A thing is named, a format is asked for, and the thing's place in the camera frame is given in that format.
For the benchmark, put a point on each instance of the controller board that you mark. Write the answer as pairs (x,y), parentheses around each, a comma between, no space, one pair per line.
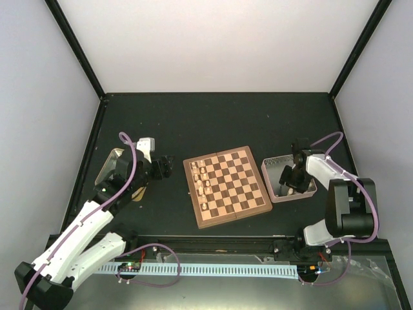
(129,267)
(312,269)

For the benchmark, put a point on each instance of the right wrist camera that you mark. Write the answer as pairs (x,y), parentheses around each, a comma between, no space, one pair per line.
(300,144)

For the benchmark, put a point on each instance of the pink metal tray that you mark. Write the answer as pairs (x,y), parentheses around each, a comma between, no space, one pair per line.
(272,169)

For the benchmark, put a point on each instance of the white slotted cable duct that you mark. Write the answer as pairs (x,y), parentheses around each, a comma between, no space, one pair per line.
(208,269)

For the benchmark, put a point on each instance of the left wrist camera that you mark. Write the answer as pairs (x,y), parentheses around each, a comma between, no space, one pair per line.
(146,146)

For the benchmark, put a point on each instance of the wooden chess board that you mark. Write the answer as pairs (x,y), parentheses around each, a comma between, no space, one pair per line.
(238,190)

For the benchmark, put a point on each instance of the black frame post left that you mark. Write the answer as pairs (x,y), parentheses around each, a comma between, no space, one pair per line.
(66,29)

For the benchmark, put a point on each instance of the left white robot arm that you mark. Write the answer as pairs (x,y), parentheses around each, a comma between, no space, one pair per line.
(50,281)

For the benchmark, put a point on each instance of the gold metal tray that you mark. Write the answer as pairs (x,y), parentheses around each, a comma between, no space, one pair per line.
(116,172)

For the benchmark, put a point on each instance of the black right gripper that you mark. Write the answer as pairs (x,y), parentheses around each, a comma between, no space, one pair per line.
(300,188)

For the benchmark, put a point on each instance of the black frame post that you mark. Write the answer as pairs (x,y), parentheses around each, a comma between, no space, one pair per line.
(66,29)
(372,23)

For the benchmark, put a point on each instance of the black front rail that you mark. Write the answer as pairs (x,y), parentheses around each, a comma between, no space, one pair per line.
(281,248)

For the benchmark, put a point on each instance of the right controller board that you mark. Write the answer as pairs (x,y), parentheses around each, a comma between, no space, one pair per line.
(312,269)

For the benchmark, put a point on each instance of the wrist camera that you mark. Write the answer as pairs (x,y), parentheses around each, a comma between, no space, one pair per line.
(300,144)
(146,146)

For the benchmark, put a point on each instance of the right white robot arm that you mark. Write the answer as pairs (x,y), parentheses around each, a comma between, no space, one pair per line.
(350,212)

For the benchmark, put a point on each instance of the black frame post right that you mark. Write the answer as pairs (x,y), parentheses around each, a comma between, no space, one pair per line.
(372,23)

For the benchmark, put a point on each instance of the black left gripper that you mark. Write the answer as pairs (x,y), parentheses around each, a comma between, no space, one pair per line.
(160,174)

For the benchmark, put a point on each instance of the left controller board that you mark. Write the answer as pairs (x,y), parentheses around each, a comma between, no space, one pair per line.
(129,267)

